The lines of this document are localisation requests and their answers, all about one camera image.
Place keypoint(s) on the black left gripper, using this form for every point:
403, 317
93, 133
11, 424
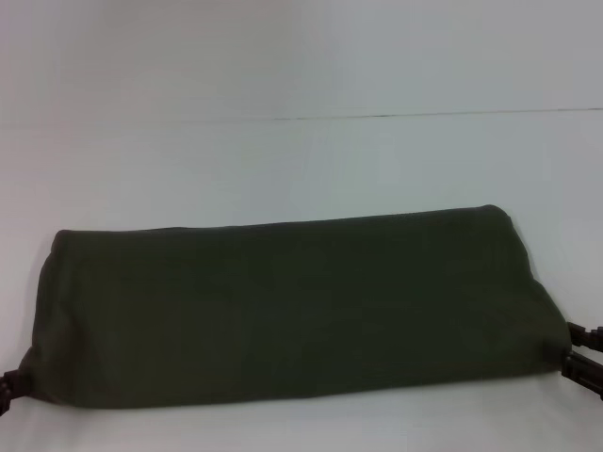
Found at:
4, 406

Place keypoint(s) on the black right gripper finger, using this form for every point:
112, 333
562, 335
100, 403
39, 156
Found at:
584, 372
586, 336

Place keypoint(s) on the dark green FREE! t-shirt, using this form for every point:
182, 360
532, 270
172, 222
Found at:
301, 311

